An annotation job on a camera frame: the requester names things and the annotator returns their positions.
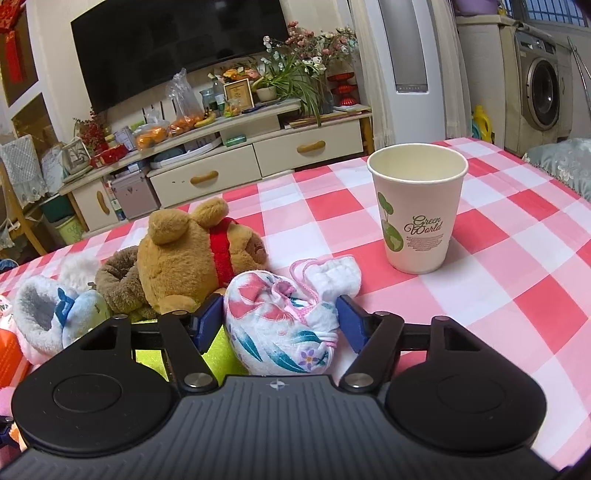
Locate white lace cloth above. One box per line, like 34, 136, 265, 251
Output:
0, 135, 49, 204

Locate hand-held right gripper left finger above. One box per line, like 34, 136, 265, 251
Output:
60, 294, 226, 397

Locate red berry branches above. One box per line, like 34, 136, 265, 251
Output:
74, 108, 109, 151

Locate brown fluffy scrunchie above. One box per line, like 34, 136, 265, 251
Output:
95, 247, 158, 319

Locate white fluffy pompom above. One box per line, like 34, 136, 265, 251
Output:
58, 253, 109, 296

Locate white fluffy slipper blue trim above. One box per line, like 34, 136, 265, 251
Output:
14, 276, 112, 365

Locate dark green bucket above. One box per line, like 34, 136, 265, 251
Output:
39, 194, 75, 222

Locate white pink-trimmed cloth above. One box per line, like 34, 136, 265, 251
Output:
290, 255, 362, 308

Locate black television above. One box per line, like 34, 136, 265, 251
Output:
70, 0, 290, 114

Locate white paper cup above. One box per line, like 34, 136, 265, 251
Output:
367, 144, 469, 276

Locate covered washing machine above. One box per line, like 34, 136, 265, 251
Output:
456, 14, 573, 158

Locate red hanging knot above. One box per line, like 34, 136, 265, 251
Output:
0, 0, 28, 84

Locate cream television cabinet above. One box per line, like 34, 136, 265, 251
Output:
59, 99, 374, 234

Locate pink artificial flowers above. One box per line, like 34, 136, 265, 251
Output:
263, 21, 358, 116

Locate orange tissue pack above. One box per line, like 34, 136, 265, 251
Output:
0, 305, 33, 393

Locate pink checkered tablecloth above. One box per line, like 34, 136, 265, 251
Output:
0, 136, 591, 467

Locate pink storage box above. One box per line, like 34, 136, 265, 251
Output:
110, 172, 161, 221

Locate potted green plant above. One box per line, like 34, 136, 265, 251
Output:
252, 60, 324, 127

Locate grey embroidered cushion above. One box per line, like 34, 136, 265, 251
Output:
522, 137, 591, 201

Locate bag of oranges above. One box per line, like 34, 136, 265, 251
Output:
134, 121, 171, 151

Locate red candle holder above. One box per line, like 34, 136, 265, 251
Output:
328, 71, 357, 108

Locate brown teddy bear red scarf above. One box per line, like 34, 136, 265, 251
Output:
137, 198, 271, 319

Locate red box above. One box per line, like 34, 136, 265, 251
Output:
90, 144, 127, 168

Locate white standing air conditioner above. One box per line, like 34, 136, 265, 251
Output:
365, 0, 467, 148

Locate glass pitcher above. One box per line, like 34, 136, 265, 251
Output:
62, 137, 93, 175

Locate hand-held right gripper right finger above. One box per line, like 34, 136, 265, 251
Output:
336, 294, 498, 397

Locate yellow detergent bottle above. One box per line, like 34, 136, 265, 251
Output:
471, 105, 494, 143

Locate purple basin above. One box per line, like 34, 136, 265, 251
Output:
455, 0, 502, 18

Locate white floral cloth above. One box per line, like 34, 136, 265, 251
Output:
223, 271, 340, 376

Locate yellow-green cloth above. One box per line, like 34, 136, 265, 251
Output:
131, 305, 252, 384

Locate light green bucket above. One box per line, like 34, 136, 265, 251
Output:
55, 216, 85, 243

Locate wooden photo frame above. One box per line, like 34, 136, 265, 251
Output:
224, 78, 254, 112

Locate clear plastic bag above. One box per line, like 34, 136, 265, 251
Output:
165, 68, 206, 137

